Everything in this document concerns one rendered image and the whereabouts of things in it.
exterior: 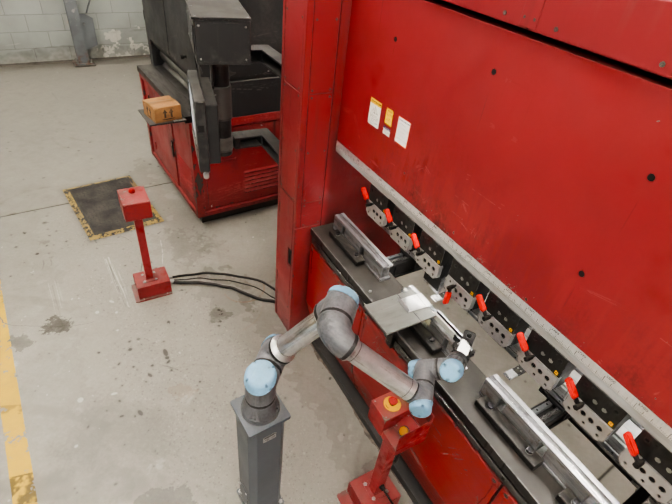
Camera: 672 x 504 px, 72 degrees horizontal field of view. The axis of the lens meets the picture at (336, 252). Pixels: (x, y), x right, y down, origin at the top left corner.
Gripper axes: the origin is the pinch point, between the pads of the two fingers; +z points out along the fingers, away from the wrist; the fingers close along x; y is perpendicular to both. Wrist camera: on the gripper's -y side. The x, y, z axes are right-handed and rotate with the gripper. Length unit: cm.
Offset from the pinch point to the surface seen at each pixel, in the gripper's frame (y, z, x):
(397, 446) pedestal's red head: 43.5, -21.2, -7.4
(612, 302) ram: -41, -48, 32
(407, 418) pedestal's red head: 36.5, -10.0, -9.0
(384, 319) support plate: 4.2, -5.7, -34.1
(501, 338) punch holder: -12.4, -18.6, 10.7
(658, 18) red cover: -103, -73, 11
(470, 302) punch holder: -18.7, -12.2, -4.4
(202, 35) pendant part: -80, -34, -145
